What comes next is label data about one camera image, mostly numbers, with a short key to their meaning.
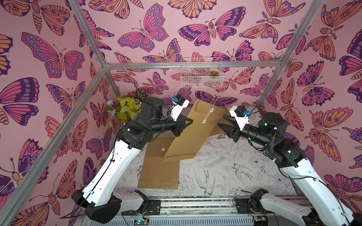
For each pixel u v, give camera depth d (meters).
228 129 0.53
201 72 0.95
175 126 0.50
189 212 0.73
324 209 0.37
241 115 0.47
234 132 0.51
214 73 0.92
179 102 0.49
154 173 0.85
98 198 0.37
